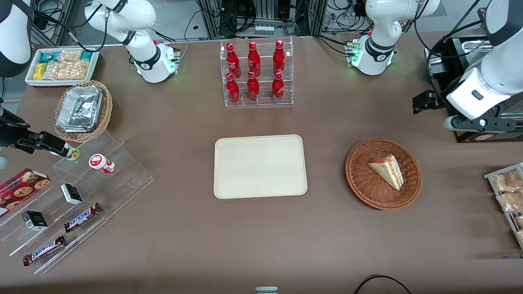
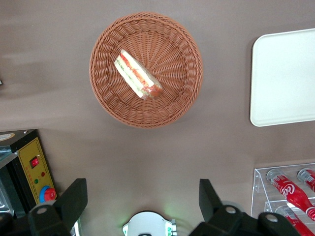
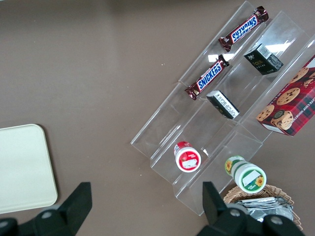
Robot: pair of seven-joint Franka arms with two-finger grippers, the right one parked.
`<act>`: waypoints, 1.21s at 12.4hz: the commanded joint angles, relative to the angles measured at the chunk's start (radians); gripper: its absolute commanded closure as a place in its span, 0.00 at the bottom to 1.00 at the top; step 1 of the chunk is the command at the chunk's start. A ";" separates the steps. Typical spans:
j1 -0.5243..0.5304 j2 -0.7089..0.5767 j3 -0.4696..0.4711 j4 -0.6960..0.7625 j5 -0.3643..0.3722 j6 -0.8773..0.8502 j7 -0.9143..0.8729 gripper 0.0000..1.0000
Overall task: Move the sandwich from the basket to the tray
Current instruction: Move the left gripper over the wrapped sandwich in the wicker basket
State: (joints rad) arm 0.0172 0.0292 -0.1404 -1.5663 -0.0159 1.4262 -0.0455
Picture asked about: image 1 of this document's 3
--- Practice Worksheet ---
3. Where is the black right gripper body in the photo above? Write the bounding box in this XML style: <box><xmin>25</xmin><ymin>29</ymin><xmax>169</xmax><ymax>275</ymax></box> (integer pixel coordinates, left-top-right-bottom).
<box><xmin>0</xmin><ymin>107</ymin><xmax>31</xmax><ymax>150</ymax></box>

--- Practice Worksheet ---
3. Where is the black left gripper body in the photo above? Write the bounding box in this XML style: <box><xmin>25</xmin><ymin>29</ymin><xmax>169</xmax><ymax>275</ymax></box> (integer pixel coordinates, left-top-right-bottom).
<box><xmin>454</xmin><ymin>97</ymin><xmax>523</xmax><ymax>120</ymax></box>

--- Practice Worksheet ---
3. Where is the triangle sandwich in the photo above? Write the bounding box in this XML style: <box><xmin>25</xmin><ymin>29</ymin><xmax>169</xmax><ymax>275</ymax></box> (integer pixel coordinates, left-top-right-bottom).
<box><xmin>368</xmin><ymin>154</ymin><xmax>405</xmax><ymax>192</ymax></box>

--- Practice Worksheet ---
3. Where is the light wicker basket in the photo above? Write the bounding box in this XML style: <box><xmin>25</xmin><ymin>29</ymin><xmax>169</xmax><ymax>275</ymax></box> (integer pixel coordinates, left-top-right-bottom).
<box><xmin>54</xmin><ymin>80</ymin><xmax>113</xmax><ymax>143</ymax></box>

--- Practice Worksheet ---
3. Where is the tray of packaged snacks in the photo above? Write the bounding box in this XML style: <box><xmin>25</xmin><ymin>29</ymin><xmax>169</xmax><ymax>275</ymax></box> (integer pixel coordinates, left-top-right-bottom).
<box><xmin>484</xmin><ymin>162</ymin><xmax>523</xmax><ymax>250</ymax></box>

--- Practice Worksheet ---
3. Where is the brown wicker basket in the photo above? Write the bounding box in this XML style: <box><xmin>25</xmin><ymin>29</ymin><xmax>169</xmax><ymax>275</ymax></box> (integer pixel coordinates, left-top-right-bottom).
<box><xmin>345</xmin><ymin>138</ymin><xmax>422</xmax><ymax>211</ymax></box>

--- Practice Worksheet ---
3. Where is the beige plastic tray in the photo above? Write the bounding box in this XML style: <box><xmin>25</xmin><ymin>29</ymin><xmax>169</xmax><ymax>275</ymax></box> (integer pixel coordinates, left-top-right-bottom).
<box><xmin>214</xmin><ymin>134</ymin><xmax>308</xmax><ymax>200</ymax></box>

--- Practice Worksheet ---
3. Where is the stack of foil trays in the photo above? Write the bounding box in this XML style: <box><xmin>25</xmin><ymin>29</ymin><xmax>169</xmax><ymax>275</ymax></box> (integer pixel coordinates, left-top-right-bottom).
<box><xmin>56</xmin><ymin>85</ymin><xmax>103</xmax><ymax>133</ymax></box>

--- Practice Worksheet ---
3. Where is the red tartan cookie box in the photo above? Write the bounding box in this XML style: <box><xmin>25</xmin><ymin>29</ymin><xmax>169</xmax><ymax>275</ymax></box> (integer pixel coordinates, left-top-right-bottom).
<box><xmin>0</xmin><ymin>168</ymin><xmax>52</xmax><ymax>217</ymax></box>

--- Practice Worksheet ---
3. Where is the red white yogurt bottle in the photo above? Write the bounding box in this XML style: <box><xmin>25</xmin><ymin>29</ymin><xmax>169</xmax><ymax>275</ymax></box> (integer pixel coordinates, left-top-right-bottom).
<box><xmin>89</xmin><ymin>154</ymin><xmax>116</xmax><ymax>174</ymax></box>

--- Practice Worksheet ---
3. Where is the black food warmer appliance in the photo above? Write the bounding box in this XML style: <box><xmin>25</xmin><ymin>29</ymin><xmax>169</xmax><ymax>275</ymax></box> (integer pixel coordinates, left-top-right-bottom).
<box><xmin>424</xmin><ymin>33</ymin><xmax>523</xmax><ymax>144</ymax></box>

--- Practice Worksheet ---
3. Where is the white rectangular snack bin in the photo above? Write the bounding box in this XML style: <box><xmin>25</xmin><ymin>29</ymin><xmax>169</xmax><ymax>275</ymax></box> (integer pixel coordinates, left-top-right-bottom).
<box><xmin>25</xmin><ymin>48</ymin><xmax>101</xmax><ymax>88</ymax></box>

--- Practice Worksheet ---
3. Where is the small black carton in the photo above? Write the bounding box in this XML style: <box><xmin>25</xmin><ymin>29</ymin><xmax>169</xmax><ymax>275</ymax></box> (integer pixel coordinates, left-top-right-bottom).
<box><xmin>60</xmin><ymin>183</ymin><xmax>84</xmax><ymax>205</ymax></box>
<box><xmin>21</xmin><ymin>210</ymin><xmax>49</xmax><ymax>232</ymax></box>

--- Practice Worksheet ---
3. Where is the clear cracker bag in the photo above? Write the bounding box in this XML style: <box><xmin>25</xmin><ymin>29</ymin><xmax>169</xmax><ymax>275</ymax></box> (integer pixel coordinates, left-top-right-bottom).
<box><xmin>42</xmin><ymin>61</ymin><xmax>66</xmax><ymax>80</ymax></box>
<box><xmin>61</xmin><ymin>60</ymin><xmax>89</xmax><ymax>80</ymax></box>
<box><xmin>57</xmin><ymin>49</ymin><xmax>82</xmax><ymax>62</ymax></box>

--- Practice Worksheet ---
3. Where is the clear fried snack bag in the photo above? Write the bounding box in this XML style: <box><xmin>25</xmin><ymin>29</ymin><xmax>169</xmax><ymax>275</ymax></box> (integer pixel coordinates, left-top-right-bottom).
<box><xmin>496</xmin><ymin>191</ymin><xmax>523</xmax><ymax>213</ymax></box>
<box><xmin>492</xmin><ymin>169</ymin><xmax>523</xmax><ymax>193</ymax></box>

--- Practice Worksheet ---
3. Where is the clear acrylic tiered stand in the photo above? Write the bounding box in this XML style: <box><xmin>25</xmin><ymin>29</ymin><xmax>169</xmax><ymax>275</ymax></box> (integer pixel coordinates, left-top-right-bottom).
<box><xmin>0</xmin><ymin>130</ymin><xmax>155</xmax><ymax>275</ymax></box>

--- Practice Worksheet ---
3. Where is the Snickers chocolate bar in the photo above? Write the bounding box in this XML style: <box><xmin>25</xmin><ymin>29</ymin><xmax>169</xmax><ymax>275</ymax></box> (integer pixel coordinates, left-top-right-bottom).
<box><xmin>64</xmin><ymin>203</ymin><xmax>103</xmax><ymax>234</ymax></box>
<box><xmin>22</xmin><ymin>235</ymin><xmax>67</xmax><ymax>267</ymax></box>

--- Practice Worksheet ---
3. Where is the red cola bottle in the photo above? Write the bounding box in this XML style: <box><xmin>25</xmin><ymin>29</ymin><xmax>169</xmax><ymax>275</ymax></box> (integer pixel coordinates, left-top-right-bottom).
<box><xmin>226</xmin><ymin>73</ymin><xmax>241</xmax><ymax>104</ymax></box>
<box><xmin>271</xmin><ymin>71</ymin><xmax>285</xmax><ymax>103</ymax></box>
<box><xmin>247</xmin><ymin>41</ymin><xmax>262</xmax><ymax>78</ymax></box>
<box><xmin>226</xmin><ymin>43</ymin><xmax>242</xmax><ymax>78</ymax></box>
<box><xmin>273</xmin><ymin>40</ymin><xmax>286</xmax><ymax>76</ymax></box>
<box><xmin>246</xmin><ymin>71</ymin><xmax>261</xmax><ymax>102</ymax></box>

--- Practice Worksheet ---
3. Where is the clear acrylic bottle rack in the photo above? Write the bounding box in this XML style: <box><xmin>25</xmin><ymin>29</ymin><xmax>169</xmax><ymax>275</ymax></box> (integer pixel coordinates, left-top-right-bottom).
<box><xmin>220</xmin><ymin>36</ymin><xmax>294</xmax><ymax>108</ymax></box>

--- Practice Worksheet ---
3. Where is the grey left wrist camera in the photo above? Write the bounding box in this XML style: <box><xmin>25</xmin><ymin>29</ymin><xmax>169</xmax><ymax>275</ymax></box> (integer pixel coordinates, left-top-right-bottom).
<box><xmin>443</xmin><ymin>116</ymin><xmax>523</xmax><ymax>132</ymax></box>

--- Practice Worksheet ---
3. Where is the black cable loop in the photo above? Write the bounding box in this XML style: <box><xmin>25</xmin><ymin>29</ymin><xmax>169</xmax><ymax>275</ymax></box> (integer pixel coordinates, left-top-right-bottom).
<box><xmin>353</xmin><ymin>274</ymin><xmax>413</xmax><ymax>294</ymax></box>

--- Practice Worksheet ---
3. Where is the aluminium frame rack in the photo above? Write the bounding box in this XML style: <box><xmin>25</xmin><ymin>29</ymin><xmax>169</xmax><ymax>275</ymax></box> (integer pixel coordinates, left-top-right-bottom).
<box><xmin>195</xmin><ymin>0</ymin><xmax>328</xmax><ymax>40</ymax></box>

